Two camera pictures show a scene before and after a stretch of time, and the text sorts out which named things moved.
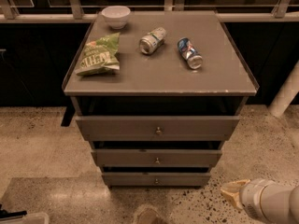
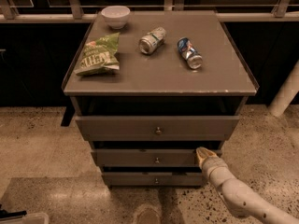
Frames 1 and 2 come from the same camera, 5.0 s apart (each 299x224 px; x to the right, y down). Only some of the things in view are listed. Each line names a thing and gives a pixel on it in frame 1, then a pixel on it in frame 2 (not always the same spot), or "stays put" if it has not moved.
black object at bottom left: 4,213 stays put
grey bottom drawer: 157,178 stays put
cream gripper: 251,195 to 215,164
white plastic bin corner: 31,217 stays put
